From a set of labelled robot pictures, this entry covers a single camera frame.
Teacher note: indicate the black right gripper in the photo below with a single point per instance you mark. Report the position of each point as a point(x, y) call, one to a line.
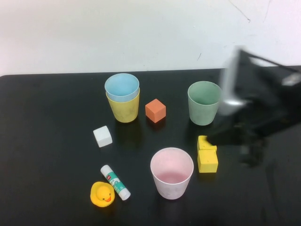
point(251, 136)

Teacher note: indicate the green plastic cup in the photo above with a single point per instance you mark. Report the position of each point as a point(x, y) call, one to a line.
point(203, 115)

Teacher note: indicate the pink plastic cup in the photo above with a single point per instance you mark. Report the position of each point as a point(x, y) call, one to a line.
point(171, 188)

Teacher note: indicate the light blue plastic cup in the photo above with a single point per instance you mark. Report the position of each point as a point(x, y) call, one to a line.
point(121, 84)

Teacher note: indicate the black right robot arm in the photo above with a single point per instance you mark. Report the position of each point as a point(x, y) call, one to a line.
point(261, 89)

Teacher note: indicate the yellow foam cube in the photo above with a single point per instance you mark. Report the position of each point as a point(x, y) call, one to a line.
point(202, 144)
point(208, 162)

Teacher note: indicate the orange foam cube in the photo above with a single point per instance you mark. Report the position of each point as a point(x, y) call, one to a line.
point(155, 111)

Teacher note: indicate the yellow plastic cup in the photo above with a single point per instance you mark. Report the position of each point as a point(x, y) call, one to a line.
point(123, 113)

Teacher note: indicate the white green glue stick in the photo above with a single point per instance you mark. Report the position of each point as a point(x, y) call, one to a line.
point(115, 183)

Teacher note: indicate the white foam cube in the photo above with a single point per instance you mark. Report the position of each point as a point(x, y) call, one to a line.
point(102, 137)

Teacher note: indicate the yellow rubber duck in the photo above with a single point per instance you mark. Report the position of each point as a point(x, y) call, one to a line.
point(102, 195)

